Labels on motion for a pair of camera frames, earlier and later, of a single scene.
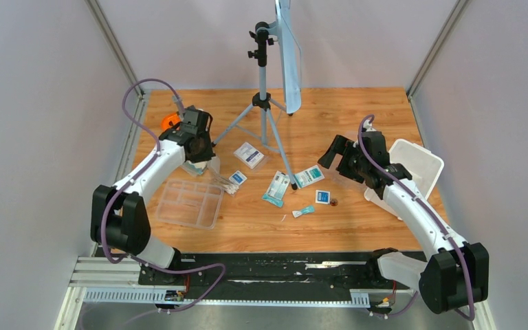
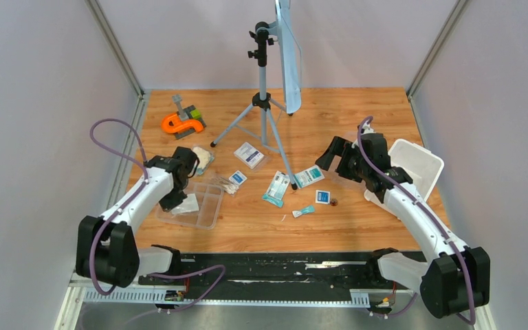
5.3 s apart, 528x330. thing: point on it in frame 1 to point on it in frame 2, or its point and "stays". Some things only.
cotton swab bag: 231,189 stays
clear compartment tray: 190,203 stays
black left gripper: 209,153 to 168,204
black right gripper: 342,146 stays
